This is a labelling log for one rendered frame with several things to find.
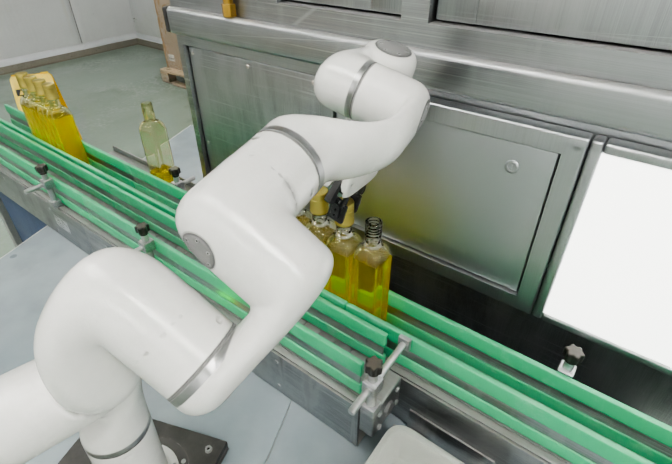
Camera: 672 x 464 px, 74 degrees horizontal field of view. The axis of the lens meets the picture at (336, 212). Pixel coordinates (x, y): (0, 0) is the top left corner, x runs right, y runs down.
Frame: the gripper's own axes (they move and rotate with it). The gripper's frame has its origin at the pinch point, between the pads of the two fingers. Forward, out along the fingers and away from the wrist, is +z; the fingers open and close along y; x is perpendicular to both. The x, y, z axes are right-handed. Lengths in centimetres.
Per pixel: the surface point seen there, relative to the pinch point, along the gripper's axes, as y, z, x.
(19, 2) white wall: -185, 193, -548
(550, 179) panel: -12.6, -16.2, 25.5
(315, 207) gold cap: 1.3, 3.2, -4.8
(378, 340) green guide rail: 6.2, 16.9, 16.9
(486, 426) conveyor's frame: 5.7, 18.3, 38.9
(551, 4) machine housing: -16.8, -36.6, 13.0
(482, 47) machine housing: -15.1, -28.4, 7.1
